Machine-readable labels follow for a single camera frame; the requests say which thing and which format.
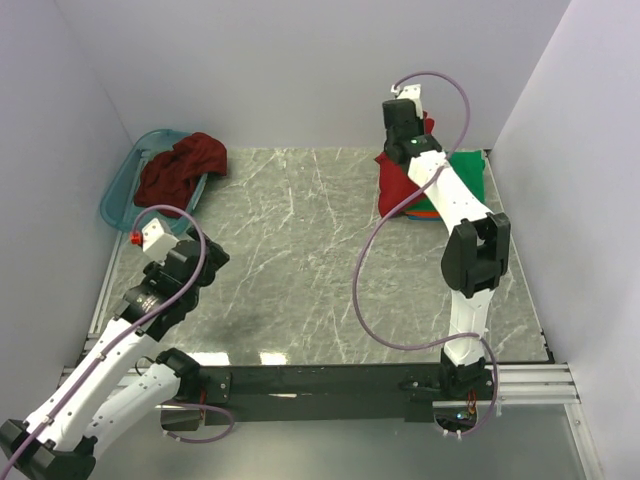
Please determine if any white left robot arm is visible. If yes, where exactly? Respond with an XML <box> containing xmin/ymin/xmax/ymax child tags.
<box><xmin>1</xmin><ymin>240</ymin><xmax>229</xmax><ymax>479</ymax></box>

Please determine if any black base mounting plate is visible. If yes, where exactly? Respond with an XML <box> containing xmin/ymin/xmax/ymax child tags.
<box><xmin>138</xmin><ymin>363</ymin><xmax>481</xmax><ymax>432</ymax></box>

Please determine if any blue transparent plastic bin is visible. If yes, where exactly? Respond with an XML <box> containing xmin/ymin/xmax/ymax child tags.
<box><xmin>100</xmin><ymin>129</ymin><xmax>191</xmax><ymax>234</ymax></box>

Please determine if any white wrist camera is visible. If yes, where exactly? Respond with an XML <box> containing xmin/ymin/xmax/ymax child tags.
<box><xmin>391</xmin><ymin>84</ymin><xmax>424</xmax><ymax>117</ymax></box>
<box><xmin>129</xmin><ymin>218</ymin><xmax>179</xmax><ymax>265</ymax></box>

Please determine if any bright red t shirt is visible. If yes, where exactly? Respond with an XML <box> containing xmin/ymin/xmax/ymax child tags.
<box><xmin>374</xmin><ymin>110</ymin><xmax>436</xmax><ymax>219</ymax></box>

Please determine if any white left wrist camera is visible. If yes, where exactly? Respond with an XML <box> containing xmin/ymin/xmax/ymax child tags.
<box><xmin>129</xmin><ymin>218</ymin><xmax>179</xmax><ymax>265</ymax></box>

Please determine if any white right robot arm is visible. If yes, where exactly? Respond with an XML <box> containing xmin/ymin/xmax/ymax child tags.
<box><xmin>382</xmin><ymin>97</ymin><xmax>511</xmax><ymax>399</ymax></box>

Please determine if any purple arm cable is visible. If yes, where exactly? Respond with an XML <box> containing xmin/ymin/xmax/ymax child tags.
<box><xmin>353</xmin><ymin>71</ymin><xmax>500</xmax><ymax>441</ymax></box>
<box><xmin>7</xmin><ymin>204</ymin><xmax>236</xmax><ymax>476</ymax></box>

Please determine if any orange folded t shirt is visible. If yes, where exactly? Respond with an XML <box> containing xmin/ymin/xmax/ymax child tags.
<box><xmin>406</xmin><ymin>211</ymin><xmax>440</xmax><ymax>220</ymax></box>

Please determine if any dark red t shirt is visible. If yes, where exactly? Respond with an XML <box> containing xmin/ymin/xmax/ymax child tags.
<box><xmin>133</xmin><ymin>132</ymin><xmax>228</xmax><ymax>210</ymax></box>

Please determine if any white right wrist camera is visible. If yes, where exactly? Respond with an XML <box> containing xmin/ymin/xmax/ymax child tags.
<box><xmin>391</xmin><ymin>84</ymin><xmax>424</xmax><ymax>117</ymax></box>

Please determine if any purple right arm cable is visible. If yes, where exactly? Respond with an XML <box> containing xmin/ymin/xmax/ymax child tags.
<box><xmin>353</xmin><ymin>71</ymin><xmax>500</xmax><ymax>441</ymax></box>

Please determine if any green folded t shirt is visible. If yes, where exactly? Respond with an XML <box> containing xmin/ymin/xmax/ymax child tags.
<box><xmin>405</xmin><ymin>150</ymin><xmax>486</xmax><ymax>214</ymax></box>

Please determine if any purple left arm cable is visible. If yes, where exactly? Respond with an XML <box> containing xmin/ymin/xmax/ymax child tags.
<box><xmin>7</xmin><ymin>204</ymin><xmax>236</xmax><ymax>476</ymax></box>

